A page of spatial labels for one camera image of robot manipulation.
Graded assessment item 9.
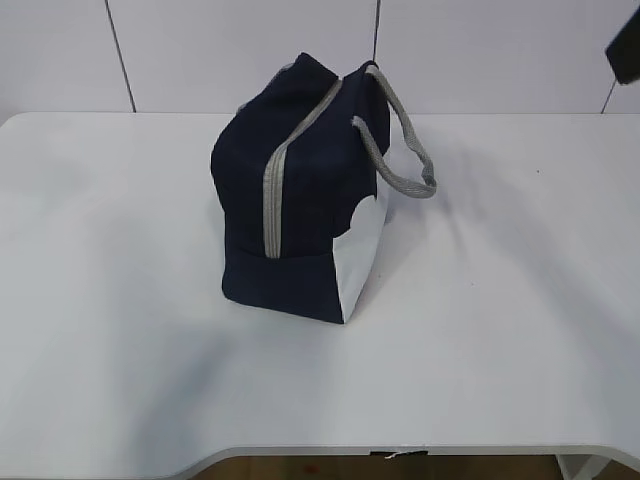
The navy blue lunch bag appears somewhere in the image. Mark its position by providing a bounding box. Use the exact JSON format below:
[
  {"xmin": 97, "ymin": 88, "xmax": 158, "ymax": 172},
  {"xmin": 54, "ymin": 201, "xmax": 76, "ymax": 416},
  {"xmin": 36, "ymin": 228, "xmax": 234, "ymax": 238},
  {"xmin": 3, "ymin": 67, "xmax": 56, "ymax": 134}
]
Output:
[{"xmin": 210, "ymin": 53, "xmax": 437, "ymax": 324}]

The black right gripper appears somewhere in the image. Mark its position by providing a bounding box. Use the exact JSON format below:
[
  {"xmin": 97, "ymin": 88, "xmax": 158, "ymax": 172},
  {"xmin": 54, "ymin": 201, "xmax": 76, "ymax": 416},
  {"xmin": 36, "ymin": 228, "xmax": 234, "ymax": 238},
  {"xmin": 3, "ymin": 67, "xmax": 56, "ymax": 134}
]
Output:
[{"xmin": 605, "ymin": 12, "xmax": 640, "ymax": 85}]

